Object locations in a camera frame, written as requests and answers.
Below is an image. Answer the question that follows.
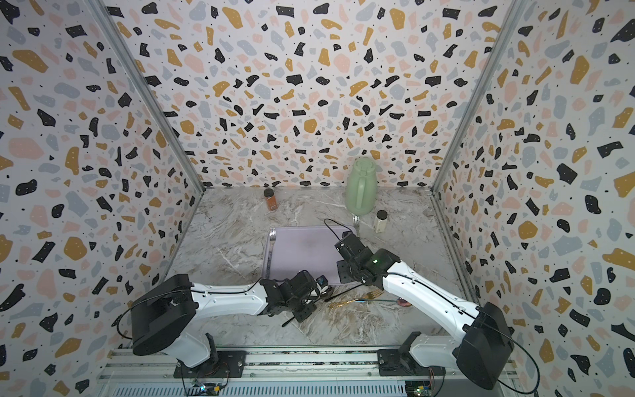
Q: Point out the black spoon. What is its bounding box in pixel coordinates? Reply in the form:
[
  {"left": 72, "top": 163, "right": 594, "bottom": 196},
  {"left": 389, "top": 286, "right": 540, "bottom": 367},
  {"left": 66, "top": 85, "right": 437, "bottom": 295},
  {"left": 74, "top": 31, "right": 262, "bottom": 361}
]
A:
[
  {"left": 324, "top": 284, "right": 363, "bottom": 303},
  {"left": 281, "top": 292, "right": 332, "bottom": 328}
]

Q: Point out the lilac placemat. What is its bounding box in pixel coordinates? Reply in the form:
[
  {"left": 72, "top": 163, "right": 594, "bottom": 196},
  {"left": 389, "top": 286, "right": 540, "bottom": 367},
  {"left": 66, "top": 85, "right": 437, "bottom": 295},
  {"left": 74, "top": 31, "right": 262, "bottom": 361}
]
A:
[{"left": 261, "top": 225, "right": 352, "bottom": 286}]

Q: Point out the iridescent spoon blue handle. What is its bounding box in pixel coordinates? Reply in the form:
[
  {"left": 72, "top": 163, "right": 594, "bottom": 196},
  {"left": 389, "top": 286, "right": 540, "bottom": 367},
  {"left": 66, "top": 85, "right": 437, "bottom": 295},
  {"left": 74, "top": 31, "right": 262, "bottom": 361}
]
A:
[{"left": 358, "top": 299, "right": 412, "bottom": 307}]

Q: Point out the gold fork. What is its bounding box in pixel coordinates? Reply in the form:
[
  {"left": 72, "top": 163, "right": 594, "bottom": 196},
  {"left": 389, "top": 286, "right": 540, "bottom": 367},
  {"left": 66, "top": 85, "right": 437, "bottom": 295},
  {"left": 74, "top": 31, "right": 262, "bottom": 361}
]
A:
[{"left": 329, "top": 290, "right": 384, "bottom": 309}]

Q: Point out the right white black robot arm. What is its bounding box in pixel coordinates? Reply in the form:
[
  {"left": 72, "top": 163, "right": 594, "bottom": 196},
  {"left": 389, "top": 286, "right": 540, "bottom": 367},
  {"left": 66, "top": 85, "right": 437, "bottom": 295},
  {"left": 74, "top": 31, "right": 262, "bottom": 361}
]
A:
[{"left": 335, "top": 233, "right": 514, "bottom": 390}]

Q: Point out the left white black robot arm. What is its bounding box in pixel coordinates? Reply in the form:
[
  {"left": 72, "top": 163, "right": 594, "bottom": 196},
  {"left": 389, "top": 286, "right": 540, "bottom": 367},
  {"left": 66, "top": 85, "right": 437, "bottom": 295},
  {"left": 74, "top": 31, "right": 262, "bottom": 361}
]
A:
[{"left": 130, "top": 271, "right": 329, "bottom": 368}]

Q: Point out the white shaker jar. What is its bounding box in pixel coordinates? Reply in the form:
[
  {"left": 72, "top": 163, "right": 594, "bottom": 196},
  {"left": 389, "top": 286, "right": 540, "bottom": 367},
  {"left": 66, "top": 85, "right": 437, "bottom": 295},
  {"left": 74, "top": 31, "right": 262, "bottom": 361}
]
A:
[{"left": 374, "top": 210, "right": 388, "bottom": 233}]

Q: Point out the green plastic pitcher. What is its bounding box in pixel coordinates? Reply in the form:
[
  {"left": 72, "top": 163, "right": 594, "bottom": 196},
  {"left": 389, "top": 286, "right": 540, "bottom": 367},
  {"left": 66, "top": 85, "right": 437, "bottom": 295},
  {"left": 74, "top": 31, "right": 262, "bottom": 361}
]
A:
[{"left": 346, "top": 157, "right": 378, "bottom": 217}]

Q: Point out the orange spice jar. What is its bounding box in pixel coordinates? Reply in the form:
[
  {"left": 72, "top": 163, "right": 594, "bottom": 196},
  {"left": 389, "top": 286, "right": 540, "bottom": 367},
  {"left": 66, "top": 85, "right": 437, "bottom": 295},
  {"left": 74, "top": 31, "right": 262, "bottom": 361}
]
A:
[{"left": 263, "top": 188, "right": 278, "bottom": 211}]

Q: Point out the aluminium rail frame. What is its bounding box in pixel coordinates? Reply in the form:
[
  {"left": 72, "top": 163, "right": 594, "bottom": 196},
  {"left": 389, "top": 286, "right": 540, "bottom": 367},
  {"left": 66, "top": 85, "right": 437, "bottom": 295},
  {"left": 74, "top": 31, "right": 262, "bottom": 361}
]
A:
[{"left": 97, "top": 347, "right": 516, "bottom": 396}]

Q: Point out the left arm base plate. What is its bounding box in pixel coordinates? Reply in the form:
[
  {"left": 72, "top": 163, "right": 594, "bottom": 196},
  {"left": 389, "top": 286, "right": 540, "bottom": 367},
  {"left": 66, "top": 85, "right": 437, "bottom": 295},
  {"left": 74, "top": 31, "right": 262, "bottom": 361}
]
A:
[{"left": 173, "top": 350, "right": 247, "bottom": 379}]

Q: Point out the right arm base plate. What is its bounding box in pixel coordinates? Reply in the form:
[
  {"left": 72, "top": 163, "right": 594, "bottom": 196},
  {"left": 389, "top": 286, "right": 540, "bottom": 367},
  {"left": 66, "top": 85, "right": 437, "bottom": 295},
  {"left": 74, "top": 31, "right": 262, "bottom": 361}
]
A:
[{"left": 377, "top": 349, "right": 446, "bottom": 376}]

